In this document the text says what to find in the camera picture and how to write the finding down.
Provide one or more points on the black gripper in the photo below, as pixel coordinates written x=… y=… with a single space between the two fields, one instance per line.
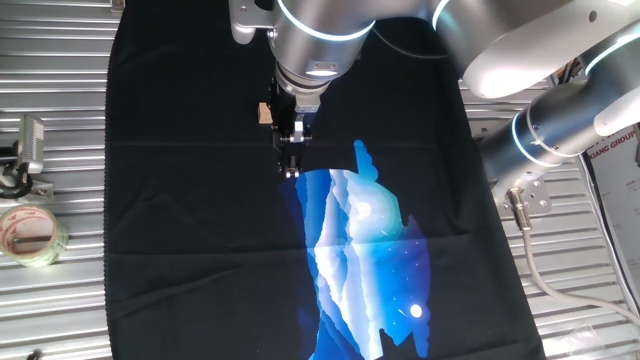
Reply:
x=282 y=112

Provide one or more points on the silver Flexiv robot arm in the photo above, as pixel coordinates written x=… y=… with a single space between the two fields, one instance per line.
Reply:
x=500 y=45

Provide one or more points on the small wooden block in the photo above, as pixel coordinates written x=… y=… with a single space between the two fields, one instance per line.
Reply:
x=264 y=113

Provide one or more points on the black cloth with blue print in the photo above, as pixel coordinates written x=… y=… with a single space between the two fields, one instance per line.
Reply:
x=200 y=200

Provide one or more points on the clear packing tape roll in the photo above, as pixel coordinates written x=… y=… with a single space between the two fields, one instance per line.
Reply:
x=59 y=242

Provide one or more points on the brown wooden board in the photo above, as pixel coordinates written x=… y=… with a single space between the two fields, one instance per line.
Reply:
x=567 y=67

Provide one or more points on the clear plastic bag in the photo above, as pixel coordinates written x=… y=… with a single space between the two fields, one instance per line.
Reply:
x=580 y=337

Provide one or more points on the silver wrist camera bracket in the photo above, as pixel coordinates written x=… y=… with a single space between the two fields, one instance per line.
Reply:
x=245 y=25

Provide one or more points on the metal corner bracket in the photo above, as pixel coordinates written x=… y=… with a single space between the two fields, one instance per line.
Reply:
x=118 y=5

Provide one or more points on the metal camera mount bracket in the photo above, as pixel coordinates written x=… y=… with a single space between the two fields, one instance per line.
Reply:
x=42 y=190

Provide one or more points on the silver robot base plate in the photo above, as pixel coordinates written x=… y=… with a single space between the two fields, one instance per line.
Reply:
x=537 y=200

